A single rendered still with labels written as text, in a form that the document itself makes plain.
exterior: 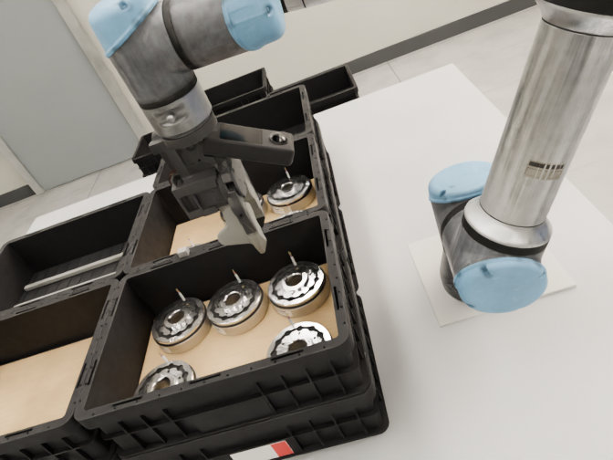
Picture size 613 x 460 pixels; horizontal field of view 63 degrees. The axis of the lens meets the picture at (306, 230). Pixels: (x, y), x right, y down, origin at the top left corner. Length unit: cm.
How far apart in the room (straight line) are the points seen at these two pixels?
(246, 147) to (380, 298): 48
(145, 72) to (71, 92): 355
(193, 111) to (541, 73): 38
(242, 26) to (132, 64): 12
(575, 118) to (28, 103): 396
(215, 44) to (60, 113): 370
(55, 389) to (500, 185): 82
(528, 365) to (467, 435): 15
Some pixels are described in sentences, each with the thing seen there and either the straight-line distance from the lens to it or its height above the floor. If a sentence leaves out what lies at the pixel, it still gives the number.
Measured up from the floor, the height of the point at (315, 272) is 86.
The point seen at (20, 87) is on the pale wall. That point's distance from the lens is 424.
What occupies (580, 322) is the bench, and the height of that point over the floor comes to 70.
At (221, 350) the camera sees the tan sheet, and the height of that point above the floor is 83.
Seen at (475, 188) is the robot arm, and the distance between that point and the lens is 79.
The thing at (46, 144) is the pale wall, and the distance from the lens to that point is 438.
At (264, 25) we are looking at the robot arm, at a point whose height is 129.
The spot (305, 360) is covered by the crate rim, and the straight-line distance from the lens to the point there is 65.
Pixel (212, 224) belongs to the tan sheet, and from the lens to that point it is 115.
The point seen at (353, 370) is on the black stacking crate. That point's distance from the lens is 68.
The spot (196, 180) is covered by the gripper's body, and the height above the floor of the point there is 114.
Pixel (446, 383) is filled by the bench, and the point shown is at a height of 70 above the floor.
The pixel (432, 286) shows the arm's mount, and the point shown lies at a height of 70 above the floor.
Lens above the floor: 141
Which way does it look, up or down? 35 degrees down
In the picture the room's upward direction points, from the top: 24 degrees counter-clockwise
